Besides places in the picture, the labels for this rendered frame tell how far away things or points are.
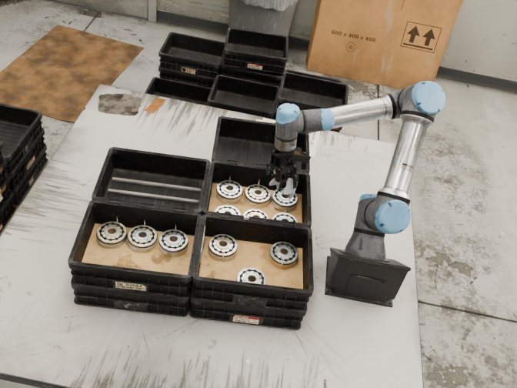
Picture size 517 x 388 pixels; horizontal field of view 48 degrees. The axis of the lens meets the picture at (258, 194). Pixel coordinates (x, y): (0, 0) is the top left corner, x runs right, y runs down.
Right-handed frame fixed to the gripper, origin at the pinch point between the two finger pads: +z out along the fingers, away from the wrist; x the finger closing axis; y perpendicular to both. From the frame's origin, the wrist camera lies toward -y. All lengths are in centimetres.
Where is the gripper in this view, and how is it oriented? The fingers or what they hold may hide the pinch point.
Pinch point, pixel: (285, 191)
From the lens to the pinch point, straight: 213.2
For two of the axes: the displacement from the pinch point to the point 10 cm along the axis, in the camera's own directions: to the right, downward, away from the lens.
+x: 6.9, 4.6, -5.6
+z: -0.4, 7.9, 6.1
